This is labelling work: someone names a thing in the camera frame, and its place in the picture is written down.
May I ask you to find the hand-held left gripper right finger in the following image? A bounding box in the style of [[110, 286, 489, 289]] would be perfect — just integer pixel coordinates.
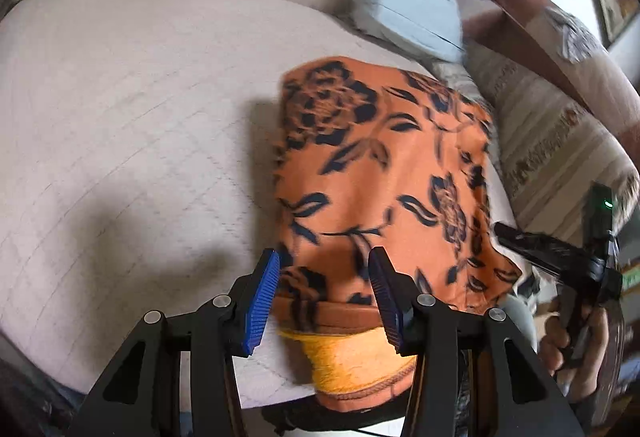
[[367, 246, 586, 437]]

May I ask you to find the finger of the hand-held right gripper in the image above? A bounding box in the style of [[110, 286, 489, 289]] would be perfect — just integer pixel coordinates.
[[494, 222, 603, 279]]

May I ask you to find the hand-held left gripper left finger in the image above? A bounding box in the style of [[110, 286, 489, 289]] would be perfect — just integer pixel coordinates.
[[67, 248, 282, 437]]

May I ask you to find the orange floral shirt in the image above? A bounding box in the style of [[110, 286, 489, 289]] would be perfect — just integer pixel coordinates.
[[272, 57, 523, 414]]

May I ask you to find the person's right hand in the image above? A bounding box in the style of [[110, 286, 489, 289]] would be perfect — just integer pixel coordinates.
[[540, 299, 615, 404]]

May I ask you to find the striped beige pillow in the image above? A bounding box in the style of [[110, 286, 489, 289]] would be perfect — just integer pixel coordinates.
[[432, 37, 640, 248]]

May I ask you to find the grey crumpled cloth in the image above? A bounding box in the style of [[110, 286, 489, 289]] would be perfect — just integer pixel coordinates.
[[542, 6, 608, 64]]

